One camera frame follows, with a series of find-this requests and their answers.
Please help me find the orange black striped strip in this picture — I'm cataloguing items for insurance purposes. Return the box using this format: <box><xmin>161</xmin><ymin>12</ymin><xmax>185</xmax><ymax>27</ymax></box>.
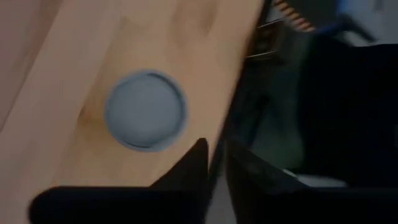
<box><xmin>272</xmin><ymin>0</ymin><xmax>315</xmax><ymax>33</ymax></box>

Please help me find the black metal table frame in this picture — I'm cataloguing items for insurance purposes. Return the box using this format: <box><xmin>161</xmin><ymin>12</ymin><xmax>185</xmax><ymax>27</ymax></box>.
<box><xmin>211</xmin><ymin>0</ymin><xmax>280</xmax><ymax>187</ymax></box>

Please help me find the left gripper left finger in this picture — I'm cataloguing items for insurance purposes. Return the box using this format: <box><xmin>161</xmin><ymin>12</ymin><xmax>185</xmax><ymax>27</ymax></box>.
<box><xmin>29</xmin><ymin>138</ymin><xmax>210</xmax><ymax>224</ymax></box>

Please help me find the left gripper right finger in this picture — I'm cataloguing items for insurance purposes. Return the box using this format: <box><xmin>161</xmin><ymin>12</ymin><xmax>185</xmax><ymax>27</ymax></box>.
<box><xmin>226</xmin><ymin>141</ymin><xmax>398</xmax><ymax>224</ymax></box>

